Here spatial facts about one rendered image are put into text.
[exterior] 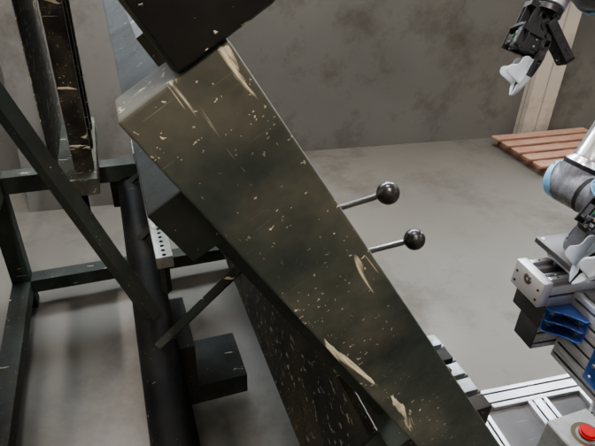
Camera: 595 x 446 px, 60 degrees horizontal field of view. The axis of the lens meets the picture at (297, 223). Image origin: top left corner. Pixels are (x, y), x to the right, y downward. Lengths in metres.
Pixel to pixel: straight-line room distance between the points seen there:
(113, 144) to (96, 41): 0.70
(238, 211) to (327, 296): 0.16
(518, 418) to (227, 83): 2.09
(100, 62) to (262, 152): 3.51
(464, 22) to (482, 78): 0.59
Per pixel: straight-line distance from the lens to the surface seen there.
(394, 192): 0.82
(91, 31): 3.96
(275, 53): 4.48
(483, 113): 5.47
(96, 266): 3.10
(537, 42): 1.39
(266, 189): 0.48
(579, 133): 5.91
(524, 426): 2.35
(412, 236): 0.90
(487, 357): 2.88
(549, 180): 1.80
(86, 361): 2.80
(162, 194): 0.55
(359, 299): 0.61
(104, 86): 3.95
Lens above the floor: 1.92
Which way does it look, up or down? 31 degrees down
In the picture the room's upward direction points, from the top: 2 degrees clockwise
